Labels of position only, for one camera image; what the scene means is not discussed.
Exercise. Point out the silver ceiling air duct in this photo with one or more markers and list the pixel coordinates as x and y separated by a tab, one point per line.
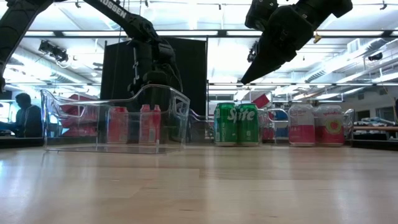
342	63
37	63

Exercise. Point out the red tilted storage bin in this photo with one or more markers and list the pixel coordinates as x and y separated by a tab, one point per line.
261	101

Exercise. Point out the red storage bin shelf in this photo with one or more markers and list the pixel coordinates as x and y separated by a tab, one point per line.
71	109

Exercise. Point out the black ceiling lamp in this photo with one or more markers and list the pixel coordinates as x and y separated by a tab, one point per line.
375	56

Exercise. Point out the person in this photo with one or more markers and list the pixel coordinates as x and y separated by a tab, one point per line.
28	121

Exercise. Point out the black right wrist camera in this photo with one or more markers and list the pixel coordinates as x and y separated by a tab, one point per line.
259	14

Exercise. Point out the wooden background table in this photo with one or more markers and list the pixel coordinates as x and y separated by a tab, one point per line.
373	128

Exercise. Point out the green Sprite can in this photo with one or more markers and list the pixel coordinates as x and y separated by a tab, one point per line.
247	123
225	123

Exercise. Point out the black hanging camera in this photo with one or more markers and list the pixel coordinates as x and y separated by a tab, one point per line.
252	54

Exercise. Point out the black aluminium table frame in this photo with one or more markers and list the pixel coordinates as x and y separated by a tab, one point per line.
18	142

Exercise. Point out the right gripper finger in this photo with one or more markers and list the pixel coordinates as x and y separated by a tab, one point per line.
270	59

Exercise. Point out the black ceiling spotlight bar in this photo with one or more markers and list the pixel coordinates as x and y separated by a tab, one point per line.
59	55

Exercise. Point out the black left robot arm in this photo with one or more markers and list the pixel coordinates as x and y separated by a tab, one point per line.
124	18

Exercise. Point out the orange Fanta can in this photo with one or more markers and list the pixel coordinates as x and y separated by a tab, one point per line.
150	124

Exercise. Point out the red soda can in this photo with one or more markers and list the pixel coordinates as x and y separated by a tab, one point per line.
118	124

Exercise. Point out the black overhead crossbar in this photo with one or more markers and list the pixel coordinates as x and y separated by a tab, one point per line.
222	33

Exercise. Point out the white pink Spindrift can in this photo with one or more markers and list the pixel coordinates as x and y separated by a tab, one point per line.
301	124
268	132
329	124

